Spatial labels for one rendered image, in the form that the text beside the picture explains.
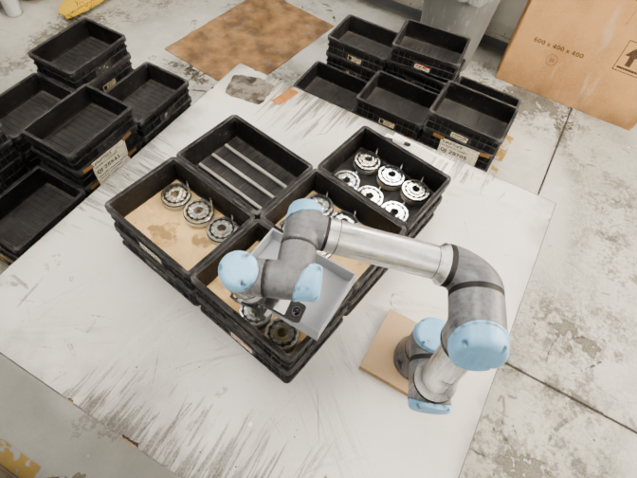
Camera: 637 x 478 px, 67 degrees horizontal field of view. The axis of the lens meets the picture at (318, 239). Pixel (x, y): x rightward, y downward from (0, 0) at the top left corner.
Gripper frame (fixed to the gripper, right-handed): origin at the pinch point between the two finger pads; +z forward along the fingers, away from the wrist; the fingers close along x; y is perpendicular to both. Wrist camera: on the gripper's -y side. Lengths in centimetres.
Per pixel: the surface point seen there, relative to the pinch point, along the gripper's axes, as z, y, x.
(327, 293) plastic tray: 6.5, -10.1, -10.4
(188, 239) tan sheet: 30, 43, -11
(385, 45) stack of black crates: 133, 43, -195
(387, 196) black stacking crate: 45, -9, -60
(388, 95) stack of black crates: 120, 23, -152
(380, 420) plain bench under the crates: 36, -38, 13
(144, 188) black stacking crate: 26, 65, -20
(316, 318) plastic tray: 4.0, -10.6, -2.9
